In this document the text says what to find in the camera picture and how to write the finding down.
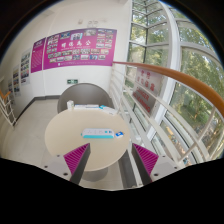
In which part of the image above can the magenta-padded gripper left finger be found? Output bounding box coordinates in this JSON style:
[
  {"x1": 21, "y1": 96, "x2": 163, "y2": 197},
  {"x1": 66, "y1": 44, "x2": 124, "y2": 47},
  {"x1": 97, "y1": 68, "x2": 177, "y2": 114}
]
[{"x1": 41, "y1": 143, "x2": 92, "y2": 185}]

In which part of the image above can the long white teal box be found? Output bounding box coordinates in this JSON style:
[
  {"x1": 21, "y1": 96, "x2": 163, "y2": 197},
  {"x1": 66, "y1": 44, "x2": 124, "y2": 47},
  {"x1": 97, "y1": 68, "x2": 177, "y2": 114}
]
[{"x1": 99, "y1": 104, "x2": 118, "y2": 116}]

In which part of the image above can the white railing wooden handrail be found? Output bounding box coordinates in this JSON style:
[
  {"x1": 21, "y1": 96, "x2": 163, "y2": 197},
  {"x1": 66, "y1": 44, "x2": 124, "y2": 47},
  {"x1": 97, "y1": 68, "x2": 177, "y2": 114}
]
[{"x1": 109, "y1": 60, "x2": 224, "y2": 168}]

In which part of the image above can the large magenta photo poster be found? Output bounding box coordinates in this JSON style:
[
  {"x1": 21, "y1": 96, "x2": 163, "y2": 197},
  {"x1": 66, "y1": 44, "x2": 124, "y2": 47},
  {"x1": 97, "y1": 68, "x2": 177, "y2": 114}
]
[{"x1": 42, "y1": 28, "x2": 118, "y2": 70}]

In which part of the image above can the white photo wall poster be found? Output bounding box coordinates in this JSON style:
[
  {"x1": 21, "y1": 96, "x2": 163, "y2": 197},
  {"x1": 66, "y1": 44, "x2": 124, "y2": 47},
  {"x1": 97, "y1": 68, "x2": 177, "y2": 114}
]
[
  {"x1": 19, "y1": 49, "x2": 32, "y2": 86},
  {"x1": 12, "y1": 64, "x2": 22, "y2": 98}
]

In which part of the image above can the small white stair railing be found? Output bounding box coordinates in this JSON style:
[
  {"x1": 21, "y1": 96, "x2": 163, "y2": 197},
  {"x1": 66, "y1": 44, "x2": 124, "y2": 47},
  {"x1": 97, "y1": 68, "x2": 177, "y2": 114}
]
[{"x1": 0, "y1": 89, "x2": 17, "y2": 127}]

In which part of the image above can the narrow magenta text poster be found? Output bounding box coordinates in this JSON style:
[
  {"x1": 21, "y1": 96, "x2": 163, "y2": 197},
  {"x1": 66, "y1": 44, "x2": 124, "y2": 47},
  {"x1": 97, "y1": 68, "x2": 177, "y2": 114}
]
[{"x1": 30, "y1": 37, "x2": 47, "y2": 74}]

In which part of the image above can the white power strip teal edge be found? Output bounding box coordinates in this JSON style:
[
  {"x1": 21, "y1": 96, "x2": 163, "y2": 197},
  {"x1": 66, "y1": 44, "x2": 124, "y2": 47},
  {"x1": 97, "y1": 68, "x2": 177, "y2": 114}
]
[{"x1": 80, "y1": 127, "x2": 115, "y2": 140}]

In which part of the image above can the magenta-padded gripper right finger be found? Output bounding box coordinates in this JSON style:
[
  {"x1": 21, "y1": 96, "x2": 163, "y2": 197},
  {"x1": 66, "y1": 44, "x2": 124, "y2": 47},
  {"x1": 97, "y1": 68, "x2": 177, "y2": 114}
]
[{"x1": 131, "y1": 143, "x2": 181, "y2": 186}]

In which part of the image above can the grey table pedestal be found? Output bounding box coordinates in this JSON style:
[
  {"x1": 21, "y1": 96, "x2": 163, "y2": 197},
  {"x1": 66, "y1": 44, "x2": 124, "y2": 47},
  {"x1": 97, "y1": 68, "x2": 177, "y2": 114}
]
[{"x1": 81, "y1": 166, "x2": 109, "y2": 183}]

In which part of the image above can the flat white blue box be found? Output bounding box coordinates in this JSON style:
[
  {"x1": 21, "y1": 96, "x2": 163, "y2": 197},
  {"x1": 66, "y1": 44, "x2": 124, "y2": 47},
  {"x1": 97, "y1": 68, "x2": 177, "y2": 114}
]
[{"x1": 73, "y1": 104, "x2": 101, "y2": 110}]

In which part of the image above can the grey curved-back chair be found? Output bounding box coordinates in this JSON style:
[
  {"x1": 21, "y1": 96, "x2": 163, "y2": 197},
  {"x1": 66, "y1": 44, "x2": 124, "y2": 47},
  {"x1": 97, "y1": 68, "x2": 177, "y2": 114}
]
[{"x1": 56, "y1": 82, "x2": 114, "y2": 114}]

